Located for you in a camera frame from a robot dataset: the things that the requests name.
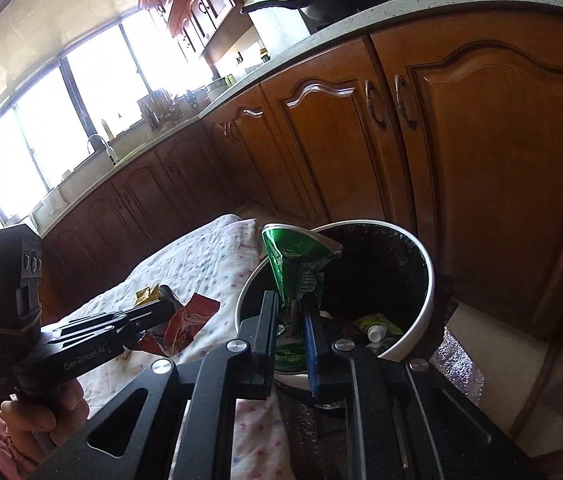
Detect green spout pouch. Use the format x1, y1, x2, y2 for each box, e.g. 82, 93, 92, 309
351, 312, 405, 347

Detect red yellow snack wrapper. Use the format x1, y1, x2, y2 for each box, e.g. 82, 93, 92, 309
134, 284, 221, 357

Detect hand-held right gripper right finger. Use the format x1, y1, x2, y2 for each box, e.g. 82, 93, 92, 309
301, 292, 549, 480

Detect wooden upper cabinets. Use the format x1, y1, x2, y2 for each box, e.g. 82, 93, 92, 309
136, 0, 248, 63

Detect dish rack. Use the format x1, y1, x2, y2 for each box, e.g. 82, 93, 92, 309
136, 87, 183, 134

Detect green foil snack bag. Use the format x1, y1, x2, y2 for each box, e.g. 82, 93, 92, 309
260, 224, 345, 372

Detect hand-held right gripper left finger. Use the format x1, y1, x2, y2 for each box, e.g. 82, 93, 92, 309
29, 290, 282, 480

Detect white trash bin black bag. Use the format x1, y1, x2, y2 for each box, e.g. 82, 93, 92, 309
236, 219, 457, 363

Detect speckled kitchen countertop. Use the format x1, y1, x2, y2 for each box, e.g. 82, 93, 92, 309
0, 0, 563, 323

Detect silver foil floor mat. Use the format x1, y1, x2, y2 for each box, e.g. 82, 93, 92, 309
431, 325, 485, 411

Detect wooden cabinets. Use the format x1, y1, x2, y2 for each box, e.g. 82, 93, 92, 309
0, 10, 563, 403
136, 0, 248, 63

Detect wooden lower cabinets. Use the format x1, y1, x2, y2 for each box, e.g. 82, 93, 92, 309
0, 10, 563, 403

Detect person's left hand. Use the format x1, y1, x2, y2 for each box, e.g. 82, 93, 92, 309
0, 379, 90, 456

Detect white floral tablecloth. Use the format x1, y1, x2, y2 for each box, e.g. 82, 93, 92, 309
56, 214, 292, 480

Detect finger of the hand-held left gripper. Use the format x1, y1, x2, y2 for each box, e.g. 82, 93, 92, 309
59, 299, 176, 337
129, 321, 170, 354

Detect sink faucet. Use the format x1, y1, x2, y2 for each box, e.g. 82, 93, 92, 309
86, 134, 119, 166

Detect kitchen window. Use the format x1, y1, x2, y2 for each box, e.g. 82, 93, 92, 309
0, 10, 212, 221

